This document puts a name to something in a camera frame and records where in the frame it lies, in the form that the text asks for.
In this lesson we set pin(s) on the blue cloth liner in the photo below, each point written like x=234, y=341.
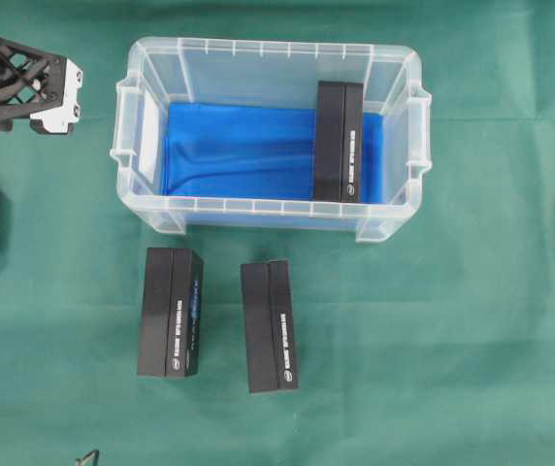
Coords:
x=225, y=151

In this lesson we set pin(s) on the clear plastic storage case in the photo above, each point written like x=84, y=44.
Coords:
x=283, y=75

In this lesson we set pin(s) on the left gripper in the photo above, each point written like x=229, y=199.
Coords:
x=31, y=76

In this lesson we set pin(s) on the green table cloth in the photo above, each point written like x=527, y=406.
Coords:
x=435, y=347

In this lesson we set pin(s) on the black box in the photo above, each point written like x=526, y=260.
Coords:
x=271, y=352
x=171, y=314
x=338, y=143

